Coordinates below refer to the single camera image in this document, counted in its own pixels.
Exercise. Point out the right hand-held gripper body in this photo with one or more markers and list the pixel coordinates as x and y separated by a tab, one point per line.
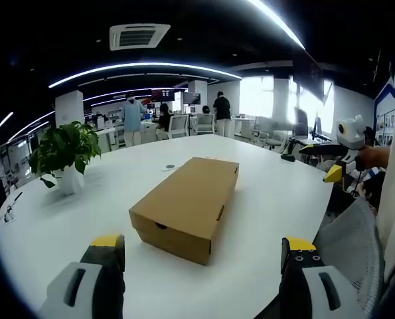
350	139

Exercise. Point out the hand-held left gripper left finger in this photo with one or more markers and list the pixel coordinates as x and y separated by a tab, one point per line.
84	282

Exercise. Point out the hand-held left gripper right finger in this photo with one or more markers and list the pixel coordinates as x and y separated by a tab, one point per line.
313	282

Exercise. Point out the brown cardboard shoe box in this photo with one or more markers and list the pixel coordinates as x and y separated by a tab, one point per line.
190	199

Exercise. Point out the person's right hand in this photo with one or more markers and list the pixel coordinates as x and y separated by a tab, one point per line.
373	157

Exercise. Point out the computer monitor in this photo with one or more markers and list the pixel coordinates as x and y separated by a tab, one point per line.
301	124

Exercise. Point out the black device on table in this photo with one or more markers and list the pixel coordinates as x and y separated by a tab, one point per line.
287	157

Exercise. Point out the grey mesh office chair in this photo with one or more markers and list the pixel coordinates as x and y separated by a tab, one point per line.
353	252

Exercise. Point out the white office chair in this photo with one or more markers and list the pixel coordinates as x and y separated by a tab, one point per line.
262	129
178	126
205	123

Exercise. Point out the white plant pot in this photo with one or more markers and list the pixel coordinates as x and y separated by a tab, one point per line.
70	181

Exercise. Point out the small black and white tool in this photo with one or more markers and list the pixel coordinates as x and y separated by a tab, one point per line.
11	207

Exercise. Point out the green potted plant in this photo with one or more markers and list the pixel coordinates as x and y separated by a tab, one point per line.
66	149

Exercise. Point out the white ceiling air vent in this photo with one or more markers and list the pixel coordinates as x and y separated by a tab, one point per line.
138	36

